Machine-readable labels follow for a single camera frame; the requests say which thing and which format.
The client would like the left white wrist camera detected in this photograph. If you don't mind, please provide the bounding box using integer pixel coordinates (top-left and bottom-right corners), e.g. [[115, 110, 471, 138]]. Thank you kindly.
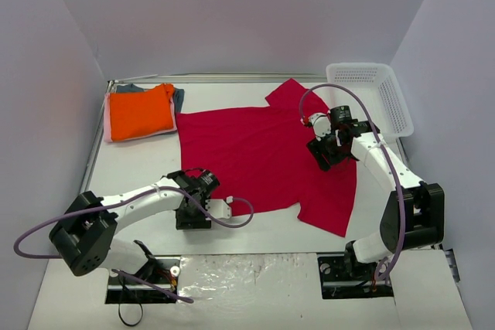
[[205, 196, 234, 219]]

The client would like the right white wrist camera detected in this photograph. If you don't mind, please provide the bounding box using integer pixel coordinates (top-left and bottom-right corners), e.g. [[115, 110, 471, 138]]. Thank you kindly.
[[302, 113, 331, 141]]

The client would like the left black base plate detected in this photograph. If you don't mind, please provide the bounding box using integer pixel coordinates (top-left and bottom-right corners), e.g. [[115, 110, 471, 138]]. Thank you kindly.
[[104, 256, 180, 304]]

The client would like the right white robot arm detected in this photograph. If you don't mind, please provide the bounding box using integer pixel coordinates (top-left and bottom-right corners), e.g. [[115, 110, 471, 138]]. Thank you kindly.
[[304, 106, 445, 278]]

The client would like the black thin cable loop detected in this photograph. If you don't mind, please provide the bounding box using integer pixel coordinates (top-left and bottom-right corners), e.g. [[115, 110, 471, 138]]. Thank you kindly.
[[118, 294, 144, 327]]

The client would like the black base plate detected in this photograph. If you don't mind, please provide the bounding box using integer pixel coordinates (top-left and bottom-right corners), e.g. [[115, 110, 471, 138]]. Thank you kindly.
[[104, 256, 180, 304], [317, 253, 394, 300]]

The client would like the pink folded t-shirt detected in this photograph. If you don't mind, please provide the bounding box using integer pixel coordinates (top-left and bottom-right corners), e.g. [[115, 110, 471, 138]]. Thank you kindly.
[[103, 94, 177, 143]]

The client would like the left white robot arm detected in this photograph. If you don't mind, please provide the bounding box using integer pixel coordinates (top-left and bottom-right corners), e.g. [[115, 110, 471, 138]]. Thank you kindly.
[[49, 169, 232, 282]]

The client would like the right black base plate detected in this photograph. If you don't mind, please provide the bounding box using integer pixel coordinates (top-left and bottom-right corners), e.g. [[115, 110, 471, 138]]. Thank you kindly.
[[317, 253, 394, 300]]

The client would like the blue-grey folded t-shirt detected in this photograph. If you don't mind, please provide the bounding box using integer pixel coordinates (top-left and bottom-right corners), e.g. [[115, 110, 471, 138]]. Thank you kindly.
[[114, 83, 185, 113]]

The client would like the white plastic basket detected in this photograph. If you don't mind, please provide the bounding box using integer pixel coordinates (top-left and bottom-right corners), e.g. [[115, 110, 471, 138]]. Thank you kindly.
[[326, 63, 414, 140]]

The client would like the orange folded t-shirt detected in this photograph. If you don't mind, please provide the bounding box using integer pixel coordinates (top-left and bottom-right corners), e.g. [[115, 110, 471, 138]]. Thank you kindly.
[[109, 84, 175, 142]]

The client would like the white foam front board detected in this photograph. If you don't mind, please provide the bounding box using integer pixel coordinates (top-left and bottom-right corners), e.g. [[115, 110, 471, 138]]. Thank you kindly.
[[29, 250, 471, 329]]

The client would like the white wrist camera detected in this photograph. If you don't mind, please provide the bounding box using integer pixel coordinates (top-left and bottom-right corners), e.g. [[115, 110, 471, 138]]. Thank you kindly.
[[302, 113, 331, 141], [205, 196, 234, 219]]

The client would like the red t-shirt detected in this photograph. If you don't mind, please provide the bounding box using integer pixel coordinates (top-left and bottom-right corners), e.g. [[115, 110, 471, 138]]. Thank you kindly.
[[177, 79, 357, 237]]

